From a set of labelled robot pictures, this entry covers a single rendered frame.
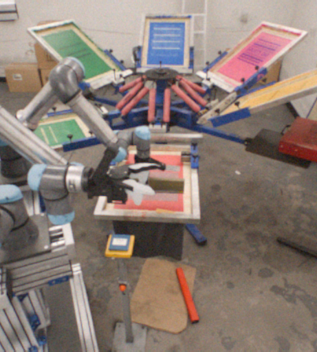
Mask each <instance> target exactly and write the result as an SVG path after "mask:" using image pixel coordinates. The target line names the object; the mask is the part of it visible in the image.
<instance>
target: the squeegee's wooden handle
mask: <svg viewBox="0 0 317 352"><path fill-rule="evenodd" d="M130 179H131V178H130ZM132 180H135V181H136V182H137V183H138V182H139V179H138V178H136V179H132ZM184 184H185V179H180V178H162V177H149V186H150V187H151V188H152V189H163V190H179V191H182V192H184Z"/></svg>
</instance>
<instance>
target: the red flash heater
mask: <svg viewBox="0 0 317 352"><path fill-rule="evenodd" d="M315 132H317V120H312V119H308V118H302V117H298V116H297V117H296V119H295V121H294V122H293V124H292V125H290V127H289V129H288V130H287V131H286V132H285V134H284V135H283V137H282V139H281V140H280V142H279V149H278V151H279V152H282V153H287V154H289V155H291V156H294V157H299V158H301V159H304V160H309V161H312V162H316V163H317V133H315Z"/></svg>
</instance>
